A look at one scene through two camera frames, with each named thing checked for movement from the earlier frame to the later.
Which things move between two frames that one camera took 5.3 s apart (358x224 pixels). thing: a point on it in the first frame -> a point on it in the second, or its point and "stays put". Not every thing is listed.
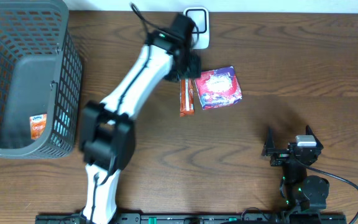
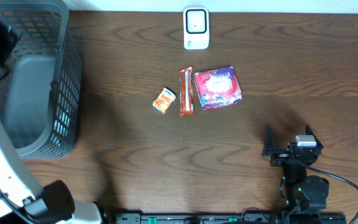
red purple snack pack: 217,88 stays put
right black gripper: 286,154 stays put
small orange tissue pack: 38,126 -> 163,102
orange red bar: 187,98 stays put
